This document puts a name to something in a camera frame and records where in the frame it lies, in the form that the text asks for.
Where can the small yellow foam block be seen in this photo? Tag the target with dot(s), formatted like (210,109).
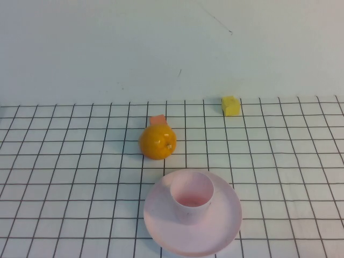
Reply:
(231,107)

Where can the small salmon orange block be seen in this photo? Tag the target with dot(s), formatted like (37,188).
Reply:
(157,119)

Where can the pale pink plastic cup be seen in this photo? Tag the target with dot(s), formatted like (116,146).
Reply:
(192,200)

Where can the pale pink round plate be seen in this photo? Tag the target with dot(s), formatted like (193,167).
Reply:
(215,233)

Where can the orange fruit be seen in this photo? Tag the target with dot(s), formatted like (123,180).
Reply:
(156,142)

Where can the white black-grid table cloth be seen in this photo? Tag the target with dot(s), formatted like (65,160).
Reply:
(53,188)

